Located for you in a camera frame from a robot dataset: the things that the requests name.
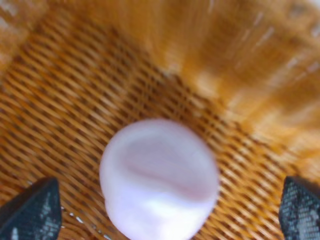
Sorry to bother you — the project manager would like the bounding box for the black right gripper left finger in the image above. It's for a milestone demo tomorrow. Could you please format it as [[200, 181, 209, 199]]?
[[0, 177, 62, 240]]

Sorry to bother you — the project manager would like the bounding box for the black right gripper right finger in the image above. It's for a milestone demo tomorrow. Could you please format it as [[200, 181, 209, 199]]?
[[278, 176, 320, 240]]

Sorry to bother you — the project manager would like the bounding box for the pink peach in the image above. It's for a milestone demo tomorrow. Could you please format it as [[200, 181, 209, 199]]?
[[99, 119, 220, 240]]

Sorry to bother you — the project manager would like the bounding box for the orange woven wicker basket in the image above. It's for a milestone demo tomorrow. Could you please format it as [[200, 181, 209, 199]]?
[[0, 0, 320, 240]]

